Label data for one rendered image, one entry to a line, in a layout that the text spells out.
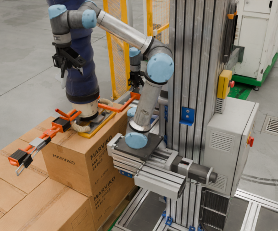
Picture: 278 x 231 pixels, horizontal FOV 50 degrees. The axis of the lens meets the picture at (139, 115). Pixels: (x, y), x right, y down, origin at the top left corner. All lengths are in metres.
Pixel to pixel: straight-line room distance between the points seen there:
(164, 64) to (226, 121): 0.55
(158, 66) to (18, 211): 1.44
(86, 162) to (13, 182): 0.71
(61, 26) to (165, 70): 0.48
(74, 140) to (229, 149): 0.99
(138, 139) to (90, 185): 0.70
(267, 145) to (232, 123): 1.93
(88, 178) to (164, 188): 0.61
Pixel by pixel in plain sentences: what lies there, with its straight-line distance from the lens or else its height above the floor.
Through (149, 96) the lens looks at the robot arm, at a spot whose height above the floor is 1.46.
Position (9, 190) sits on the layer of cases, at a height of 0.54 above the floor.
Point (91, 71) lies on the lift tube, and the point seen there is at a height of 1.36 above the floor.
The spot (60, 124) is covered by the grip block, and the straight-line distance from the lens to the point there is 1.95.
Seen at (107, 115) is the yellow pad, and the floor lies 0.97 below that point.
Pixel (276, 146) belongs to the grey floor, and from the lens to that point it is 3.61.
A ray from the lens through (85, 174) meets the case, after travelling 2.06.
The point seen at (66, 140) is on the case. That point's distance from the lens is 2.05.
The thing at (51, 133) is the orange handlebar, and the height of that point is 1.09.
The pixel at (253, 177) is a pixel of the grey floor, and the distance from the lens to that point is 3.17.
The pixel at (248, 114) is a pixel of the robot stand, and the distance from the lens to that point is 1.76.
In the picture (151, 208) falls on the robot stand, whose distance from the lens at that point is 2.52.
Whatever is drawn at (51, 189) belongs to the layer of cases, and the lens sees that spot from 2.32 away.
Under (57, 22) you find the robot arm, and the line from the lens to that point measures 1.34.
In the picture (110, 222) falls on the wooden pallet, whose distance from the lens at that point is 2.70.
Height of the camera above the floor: 2.19
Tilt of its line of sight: 34 degrees down
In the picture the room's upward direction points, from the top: 3 degrees counter-clockwise
